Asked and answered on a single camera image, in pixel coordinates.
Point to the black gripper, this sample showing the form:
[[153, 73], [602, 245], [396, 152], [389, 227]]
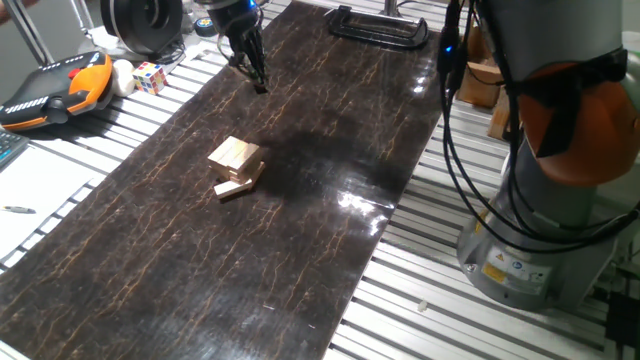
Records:
[[232, 15]]

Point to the wooden Jenga block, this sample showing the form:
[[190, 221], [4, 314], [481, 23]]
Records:
[[231, 189]]

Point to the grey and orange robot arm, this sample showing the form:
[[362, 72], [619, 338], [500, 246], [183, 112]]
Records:
[[550, 225]]

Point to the wooden Jenga tower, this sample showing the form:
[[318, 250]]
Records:
[[236, 157]]

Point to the Rubik's cube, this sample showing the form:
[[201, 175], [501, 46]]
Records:
[[149, 77]]

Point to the white rounded object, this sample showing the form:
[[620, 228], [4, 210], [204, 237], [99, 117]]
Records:
[[122, 77]]

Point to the black C-clamp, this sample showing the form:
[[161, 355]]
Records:
[[377, 31]]

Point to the orange and black teach pendant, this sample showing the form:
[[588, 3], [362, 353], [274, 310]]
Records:
[[55, 95]]

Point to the dark marble pattern mat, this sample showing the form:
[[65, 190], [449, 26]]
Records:
[[200, 260]]

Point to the wooden object behind robot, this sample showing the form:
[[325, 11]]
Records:
[[480, 85]]

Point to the white paper sheet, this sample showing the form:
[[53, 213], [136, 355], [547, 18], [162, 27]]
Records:
[[35, 195]]

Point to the black computer keyboard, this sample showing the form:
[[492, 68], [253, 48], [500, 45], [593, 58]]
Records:
[[9, 147]]

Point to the dark pen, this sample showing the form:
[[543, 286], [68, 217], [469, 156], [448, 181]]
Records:
[[19, 209]]

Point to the small white scrap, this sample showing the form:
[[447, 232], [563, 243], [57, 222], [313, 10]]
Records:
[[422, 305]]

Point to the black box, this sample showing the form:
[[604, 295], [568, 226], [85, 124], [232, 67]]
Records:
[[624, 320]]

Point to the upright aluminium post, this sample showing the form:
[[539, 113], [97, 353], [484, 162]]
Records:
[[27, 35]]

